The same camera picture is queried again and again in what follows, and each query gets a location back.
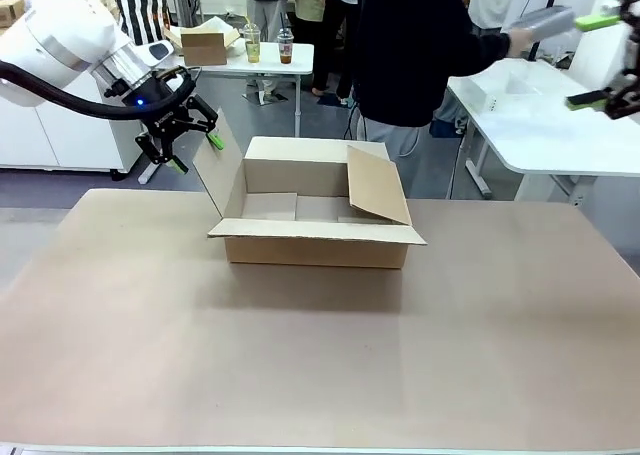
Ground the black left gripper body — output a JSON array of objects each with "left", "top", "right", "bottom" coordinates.
[{"left": 114, "top": 73, "right": 191, "bottom": 130}]

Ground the clear plastic gift set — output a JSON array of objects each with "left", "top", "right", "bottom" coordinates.
[{"left": 509, "top": 4, "right": 576, "bottom": 44}]

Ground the brown cardboard shipping box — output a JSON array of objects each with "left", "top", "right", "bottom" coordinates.
[{"left": 192, "top": 108, "right": 429, "bottom": 271}]

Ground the person's left forearm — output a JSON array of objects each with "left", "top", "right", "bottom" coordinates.
[{"left": 462, "top": 30, "right": 514, "bottom": 76}]

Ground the white storage box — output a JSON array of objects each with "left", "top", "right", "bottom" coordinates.
[{"left": 569, "top": 23, "right": 632, "bottom": 92}]

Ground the small brown cardboard box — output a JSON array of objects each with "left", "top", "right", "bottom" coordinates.
[{"left": 180, "top": 32, "right": 229, "bottom": 68}]

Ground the white open flat box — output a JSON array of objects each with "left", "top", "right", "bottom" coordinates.
[{"left": 164, "top": 16, "right": 242, "bottom": 57}]

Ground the person's left hand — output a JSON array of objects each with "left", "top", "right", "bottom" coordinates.
[{"left": 507, "top": 26, "right": 536, "bottom": 57}]

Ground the white curved-edge table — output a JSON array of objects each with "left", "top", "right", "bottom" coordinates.
[{"left": 446, "top": 57, "right": 640, "bottom": 211}]

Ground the black white striped bag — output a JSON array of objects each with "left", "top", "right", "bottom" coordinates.
[{"left": 110, "top": 0, "right": 172, "bottom": 47}]

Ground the plastic cup yellow drink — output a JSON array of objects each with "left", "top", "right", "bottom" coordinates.
[{"left": 242, "top": 23, "right": 263, "bottom": 64}]

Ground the white cabinet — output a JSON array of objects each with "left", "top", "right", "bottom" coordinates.
[{"left": 0, "top": 69, "right": 147, "bottom": 175}]

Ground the bystander in white shirt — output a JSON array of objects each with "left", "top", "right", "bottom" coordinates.
[{"left": 467, "top": 0, "right": 532, "bottom": 31}]

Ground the plastic cup brown drink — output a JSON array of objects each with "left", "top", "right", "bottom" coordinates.
[{"left": 276, "top": 28, "right": 296, "bottom": 66}]

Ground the clear plastic tray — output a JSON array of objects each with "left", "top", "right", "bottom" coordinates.
[{"left": 464, "top": 67, "right": 549, "bottom": 116}]

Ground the white folding table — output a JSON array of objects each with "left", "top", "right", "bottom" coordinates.
[{"left": 137, "top": 42, "right": 316, "bottom": 185}]

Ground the bystander in grey trousers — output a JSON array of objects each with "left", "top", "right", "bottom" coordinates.
[{"left": 243, "top": 0, "right": 304, "bottom": 97}]

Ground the bystander with beige top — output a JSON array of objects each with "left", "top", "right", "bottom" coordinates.
[{"left": 294, "top": 0, "right": 352, "bottom": 102}]

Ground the brown cardboard carton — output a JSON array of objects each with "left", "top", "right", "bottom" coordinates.
[{"left": 0, "top": 0, "right": 27, "bottom": 29}]

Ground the person in black sweatshirt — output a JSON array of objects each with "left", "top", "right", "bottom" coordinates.
[{"left": 343, "top": 0, "right": 514, "bottom": 200}]

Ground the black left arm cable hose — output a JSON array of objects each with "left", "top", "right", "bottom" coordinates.
[{"left": 0, "top": 59, "right": 151, "bottom": 123}]

